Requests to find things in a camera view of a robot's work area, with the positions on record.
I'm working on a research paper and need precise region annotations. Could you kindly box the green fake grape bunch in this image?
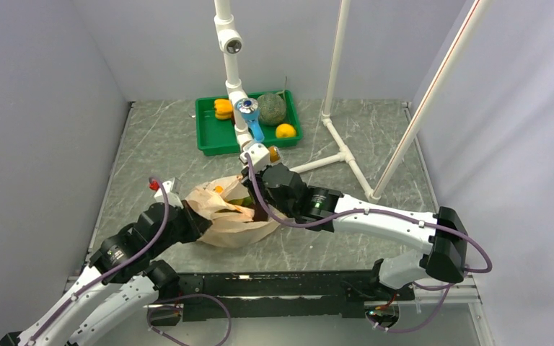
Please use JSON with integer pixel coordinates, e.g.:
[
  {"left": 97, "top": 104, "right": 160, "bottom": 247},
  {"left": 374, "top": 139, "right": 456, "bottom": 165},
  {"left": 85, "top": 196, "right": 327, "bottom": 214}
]
[{"left": 236, "top": 197, "right": 254, "bottom": 208}]

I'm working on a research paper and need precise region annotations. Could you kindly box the translucent orange plastic bag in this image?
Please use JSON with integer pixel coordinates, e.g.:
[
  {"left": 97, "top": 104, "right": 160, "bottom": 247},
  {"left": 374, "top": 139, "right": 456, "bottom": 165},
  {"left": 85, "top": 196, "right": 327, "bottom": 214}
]
[{"left": 185, "top": 175, "right": 279, "bottom": 248}]

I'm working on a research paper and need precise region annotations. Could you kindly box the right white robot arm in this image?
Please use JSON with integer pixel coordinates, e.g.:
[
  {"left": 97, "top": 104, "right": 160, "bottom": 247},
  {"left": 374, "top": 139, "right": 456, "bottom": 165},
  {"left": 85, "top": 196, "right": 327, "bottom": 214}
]
[{"left": 242, "top": 164, "right": 467, "bottom": 299}]

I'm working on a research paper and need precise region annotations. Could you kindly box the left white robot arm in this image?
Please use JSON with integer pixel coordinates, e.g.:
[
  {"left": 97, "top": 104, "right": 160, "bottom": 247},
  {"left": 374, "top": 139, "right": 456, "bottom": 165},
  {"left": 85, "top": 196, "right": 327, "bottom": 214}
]
[{"left": 0, "top": 202, "right": 212, "bottom": 345}]

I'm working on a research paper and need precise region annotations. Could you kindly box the yellow fake lemon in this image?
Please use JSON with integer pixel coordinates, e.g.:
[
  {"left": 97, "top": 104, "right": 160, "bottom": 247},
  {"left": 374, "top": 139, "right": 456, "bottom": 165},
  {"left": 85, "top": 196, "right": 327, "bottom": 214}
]
[{"left": 275, "top": 123, "right": 297, "bottom": 139}]

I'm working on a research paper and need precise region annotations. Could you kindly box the green fake melon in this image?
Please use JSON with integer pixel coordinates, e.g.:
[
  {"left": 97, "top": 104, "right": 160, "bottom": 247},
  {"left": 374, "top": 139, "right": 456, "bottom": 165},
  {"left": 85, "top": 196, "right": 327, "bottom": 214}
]
[{"left": 257, "top": 93, "right": 287, "bottom": 126}]

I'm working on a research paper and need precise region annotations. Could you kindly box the yellow fake bell pepper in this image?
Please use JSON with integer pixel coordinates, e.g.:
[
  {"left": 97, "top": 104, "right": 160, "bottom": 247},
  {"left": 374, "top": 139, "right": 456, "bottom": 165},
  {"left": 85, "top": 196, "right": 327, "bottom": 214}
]
[{"left": 214, "top": 99, "right": 234, "bottom": 120}]

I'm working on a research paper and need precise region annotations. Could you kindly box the green plastic tray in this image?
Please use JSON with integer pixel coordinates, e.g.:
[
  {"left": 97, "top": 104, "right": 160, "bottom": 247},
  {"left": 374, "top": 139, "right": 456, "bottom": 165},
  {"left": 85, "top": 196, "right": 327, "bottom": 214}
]
[{"left": 195, "top": 90, "right": 304, "bottom": 157}]

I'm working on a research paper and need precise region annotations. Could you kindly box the white pole with red stripe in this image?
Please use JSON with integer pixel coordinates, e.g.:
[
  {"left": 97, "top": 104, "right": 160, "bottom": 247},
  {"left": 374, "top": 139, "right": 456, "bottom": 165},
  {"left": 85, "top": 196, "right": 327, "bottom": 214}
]
[{"left": 367, "top": 0, "right": 493, "bottom": 202}]

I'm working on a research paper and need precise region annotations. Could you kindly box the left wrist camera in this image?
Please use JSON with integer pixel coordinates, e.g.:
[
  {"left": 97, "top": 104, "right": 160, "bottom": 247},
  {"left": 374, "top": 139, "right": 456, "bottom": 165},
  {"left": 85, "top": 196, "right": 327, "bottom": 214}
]
[{"left": 149, "top": 178, "right": 183, "bottom": 208}]

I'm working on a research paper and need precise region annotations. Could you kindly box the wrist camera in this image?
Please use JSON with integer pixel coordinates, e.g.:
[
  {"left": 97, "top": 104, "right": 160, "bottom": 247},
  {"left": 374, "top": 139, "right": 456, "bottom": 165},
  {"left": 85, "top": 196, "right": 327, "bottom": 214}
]
[
  {"left": 239, "top": 141, "right": 271, "bottom": 172},
  {"left": 149, "top": 178, "right": 183, "bottom": 208}
]

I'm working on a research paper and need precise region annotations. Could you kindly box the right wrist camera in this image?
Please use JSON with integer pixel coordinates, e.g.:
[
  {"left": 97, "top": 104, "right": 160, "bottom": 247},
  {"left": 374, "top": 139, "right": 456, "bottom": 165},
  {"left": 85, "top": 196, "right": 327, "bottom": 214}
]
[{"left": 239, "top": 141, "right": 271, "bottom": 172}]

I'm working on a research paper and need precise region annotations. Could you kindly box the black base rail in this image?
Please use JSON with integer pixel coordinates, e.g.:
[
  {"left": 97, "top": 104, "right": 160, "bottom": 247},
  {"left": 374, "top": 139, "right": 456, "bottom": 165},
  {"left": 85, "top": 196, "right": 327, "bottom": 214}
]
[{"left": 159, "top": 270, "right": 415, "bottom": 321}]

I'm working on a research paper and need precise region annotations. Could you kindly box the blue tap handle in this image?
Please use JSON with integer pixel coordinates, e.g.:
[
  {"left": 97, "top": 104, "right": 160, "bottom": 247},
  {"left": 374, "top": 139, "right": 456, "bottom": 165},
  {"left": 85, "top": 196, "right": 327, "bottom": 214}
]
[{"left": 235, "top": 98, "right": 265, "bottom": 143}]

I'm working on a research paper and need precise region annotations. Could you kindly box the white PVC pipe frame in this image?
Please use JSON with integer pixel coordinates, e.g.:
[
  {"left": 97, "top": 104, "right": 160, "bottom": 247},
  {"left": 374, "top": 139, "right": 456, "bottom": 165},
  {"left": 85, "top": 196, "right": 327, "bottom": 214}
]
[{"left": 214, "top": 1, "right": 374, "bottom": 202}]

